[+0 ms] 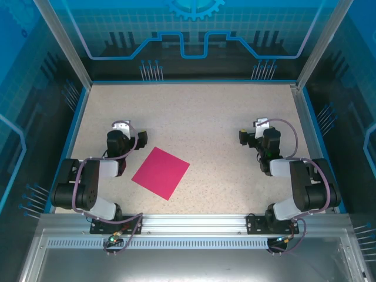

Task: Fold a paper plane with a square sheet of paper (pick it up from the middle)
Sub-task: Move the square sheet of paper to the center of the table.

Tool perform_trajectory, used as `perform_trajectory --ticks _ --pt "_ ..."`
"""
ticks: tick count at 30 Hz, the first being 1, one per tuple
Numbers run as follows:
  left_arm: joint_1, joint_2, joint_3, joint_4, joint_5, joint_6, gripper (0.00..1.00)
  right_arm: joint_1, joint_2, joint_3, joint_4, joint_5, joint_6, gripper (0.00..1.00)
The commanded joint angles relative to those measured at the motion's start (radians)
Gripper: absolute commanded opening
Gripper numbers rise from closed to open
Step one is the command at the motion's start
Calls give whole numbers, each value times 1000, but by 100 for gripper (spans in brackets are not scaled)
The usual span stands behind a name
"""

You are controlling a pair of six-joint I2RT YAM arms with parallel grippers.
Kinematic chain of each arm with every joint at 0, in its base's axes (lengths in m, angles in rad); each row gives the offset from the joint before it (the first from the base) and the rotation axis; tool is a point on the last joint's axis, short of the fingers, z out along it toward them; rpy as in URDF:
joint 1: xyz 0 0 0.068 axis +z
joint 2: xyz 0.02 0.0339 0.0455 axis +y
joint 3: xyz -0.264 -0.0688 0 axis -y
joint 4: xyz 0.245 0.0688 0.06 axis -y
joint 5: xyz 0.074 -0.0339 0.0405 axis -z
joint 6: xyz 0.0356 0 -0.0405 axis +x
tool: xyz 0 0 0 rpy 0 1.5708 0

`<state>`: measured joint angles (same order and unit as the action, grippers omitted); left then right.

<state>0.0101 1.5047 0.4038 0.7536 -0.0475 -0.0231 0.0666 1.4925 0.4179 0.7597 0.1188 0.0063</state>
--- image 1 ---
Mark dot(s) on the pink paper sheet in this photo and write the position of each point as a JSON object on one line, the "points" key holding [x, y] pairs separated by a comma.
{"points": [[160, 173]]}

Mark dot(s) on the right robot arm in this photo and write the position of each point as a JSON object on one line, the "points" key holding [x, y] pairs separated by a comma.
{"points": [[299, 182]]}

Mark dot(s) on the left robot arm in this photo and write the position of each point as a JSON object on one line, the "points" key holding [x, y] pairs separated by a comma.
{"points": [[88, 182]]}

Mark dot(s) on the grey metal tray panel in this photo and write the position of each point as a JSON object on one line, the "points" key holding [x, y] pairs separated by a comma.
{"points": [[188, 264]]}

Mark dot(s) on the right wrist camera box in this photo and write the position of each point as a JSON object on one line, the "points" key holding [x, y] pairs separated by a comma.
{"points": [[261, 129]]}

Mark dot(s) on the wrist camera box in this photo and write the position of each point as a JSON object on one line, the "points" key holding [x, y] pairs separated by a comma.
{"points": [[261, 129], [120, 126]]}

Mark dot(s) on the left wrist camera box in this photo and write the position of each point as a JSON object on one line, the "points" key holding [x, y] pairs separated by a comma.
{"points": [[120, 126]]}

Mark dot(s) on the aluminium side rail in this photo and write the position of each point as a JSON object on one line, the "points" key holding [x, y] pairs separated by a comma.
{"points": [[305, 117]]}

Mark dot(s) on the blue table border frame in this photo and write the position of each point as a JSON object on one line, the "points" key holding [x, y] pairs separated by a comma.
{"points": [[194, 81]]}

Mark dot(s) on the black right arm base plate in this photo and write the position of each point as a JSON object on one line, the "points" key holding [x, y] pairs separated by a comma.
{"points": [[255, 224]]}

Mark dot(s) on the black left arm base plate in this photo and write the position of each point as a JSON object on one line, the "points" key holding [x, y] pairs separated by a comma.
{"points": [[101, 227]]}

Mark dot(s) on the aluminium mounting rail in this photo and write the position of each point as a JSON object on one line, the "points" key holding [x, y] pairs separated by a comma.
{"points": [[194, 223]]}

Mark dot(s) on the aluminium frame post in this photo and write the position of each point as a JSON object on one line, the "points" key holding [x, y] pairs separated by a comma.
{"points": [[323, 44], [65, 44]]}

